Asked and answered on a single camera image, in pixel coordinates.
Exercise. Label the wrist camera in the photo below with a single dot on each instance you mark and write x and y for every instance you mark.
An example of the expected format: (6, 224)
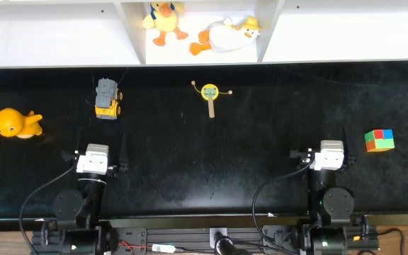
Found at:
(92, 159)
(328, 156)

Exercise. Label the yellow rubber duck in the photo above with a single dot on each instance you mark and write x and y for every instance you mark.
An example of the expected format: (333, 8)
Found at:
(12, 123)

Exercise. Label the white shelf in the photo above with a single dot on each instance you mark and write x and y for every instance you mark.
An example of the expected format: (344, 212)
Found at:
(331, 35)

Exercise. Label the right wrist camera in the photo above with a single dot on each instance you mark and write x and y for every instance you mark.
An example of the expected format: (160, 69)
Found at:
(328, 156)

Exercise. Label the white plush duck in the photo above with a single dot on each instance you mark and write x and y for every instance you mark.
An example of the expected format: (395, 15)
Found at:
(227, 37)

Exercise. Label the grey and yellow toy truck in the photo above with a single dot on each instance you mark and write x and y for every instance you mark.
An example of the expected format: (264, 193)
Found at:
(106, 97)

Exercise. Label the yellow rattle drum toy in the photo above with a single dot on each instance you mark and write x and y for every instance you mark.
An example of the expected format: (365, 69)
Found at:
(210, 93)

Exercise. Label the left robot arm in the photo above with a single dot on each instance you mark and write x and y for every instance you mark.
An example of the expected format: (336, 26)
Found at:
(68, 204)

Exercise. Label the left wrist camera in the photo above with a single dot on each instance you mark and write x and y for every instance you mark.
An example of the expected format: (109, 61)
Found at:
(92, 159)

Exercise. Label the yellow plush duck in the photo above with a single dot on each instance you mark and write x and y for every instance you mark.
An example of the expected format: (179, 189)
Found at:
(165, 22)

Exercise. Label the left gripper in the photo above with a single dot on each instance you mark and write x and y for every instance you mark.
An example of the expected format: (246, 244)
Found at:
(117, 170)

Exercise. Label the mounting rail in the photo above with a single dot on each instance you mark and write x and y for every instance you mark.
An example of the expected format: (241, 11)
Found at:
(182, 236)

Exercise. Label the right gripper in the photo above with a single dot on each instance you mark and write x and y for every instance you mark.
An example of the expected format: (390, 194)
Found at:
(299, 154)

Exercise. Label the many-coloured puzzle cube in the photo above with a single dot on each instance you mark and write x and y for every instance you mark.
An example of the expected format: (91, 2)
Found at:
(379, 141)

